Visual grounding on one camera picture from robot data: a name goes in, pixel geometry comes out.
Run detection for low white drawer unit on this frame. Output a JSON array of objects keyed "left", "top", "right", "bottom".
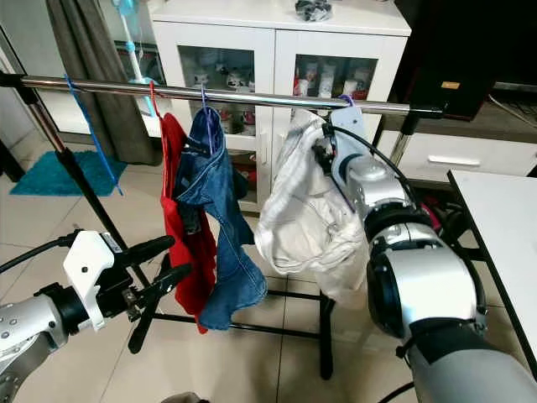
[{"left": 378, "top": 105, "right": 537, "bottom": 182}]

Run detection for grey curtain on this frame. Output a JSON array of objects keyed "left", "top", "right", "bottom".
[{"left": 46, "top": 0, "right": 135, "bottom": 165}]

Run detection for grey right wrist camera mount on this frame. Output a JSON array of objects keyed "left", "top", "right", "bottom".
[{"left": 326, "top": 107, "right": 369, "bottom": 170}]

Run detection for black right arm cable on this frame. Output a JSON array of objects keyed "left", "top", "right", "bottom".
[{"left": 322, "top": 124, "right": 414, "bottom": 204}]

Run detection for blue denim jeans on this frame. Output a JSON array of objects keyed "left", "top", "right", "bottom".
[{"left": 175, "top": 107, "right": 270, "bottom": 332}]

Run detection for black crumpled object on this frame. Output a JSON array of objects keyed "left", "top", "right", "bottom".
[{"left": 295, "top": 0, "right": 332, "bottom": 23}]

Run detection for white table black legs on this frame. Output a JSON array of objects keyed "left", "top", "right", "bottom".
[{"left": 446, "top": 170, "right": 537, "bottom": 379}]

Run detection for red hanger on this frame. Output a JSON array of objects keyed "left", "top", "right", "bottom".
[{"left": 148, "top": 80, "right": 164, "bottom": 117}]

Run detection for long red garment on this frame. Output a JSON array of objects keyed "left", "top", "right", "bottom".
[{"left": 159, "top": 111, "right": 218, "bottom": 335}]

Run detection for white jacket grey seams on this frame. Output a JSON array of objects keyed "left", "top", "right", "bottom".
[{"left": 255, "top": 108, "right": 375, "bottom": 306}]

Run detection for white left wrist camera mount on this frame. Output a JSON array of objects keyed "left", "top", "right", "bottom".
[{"left": 62, "top": 230, "right": 123, "bottom": 308}]

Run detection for grey robot foot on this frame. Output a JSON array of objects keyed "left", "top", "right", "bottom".
[{"left": 159, "top": 391, "right": 202, "bottom": 403}]

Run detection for blue wire hanger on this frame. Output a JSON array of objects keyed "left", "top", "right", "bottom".
[{"left": 63, "top": 73, "right": 125, "bottom": 196}]

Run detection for chrome clothes rack black frame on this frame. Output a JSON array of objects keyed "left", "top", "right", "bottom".
[{"left": 0, "top": 72, "right": 446, "bottom": 380}]

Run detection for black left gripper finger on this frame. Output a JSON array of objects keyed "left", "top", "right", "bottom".
[
  {"left": 120, "top": 234, "right": 177, "bottom": 264},
  {"left": 136, "top": 264, "right": 194, "bottom": 330}
]

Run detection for black speaker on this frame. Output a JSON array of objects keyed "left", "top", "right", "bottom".
[{"left": 393, "top": 0, "right": 513, "bottom": 123}]

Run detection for white glass-door cabinet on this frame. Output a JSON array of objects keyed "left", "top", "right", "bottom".
[{"left": 149, "top": 0, "right": 412, "bottom": 211}]

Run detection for teal rug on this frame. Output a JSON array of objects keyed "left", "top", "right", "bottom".
[{"left": 8, "top": 149, "right": 127, "bottom": 197}]

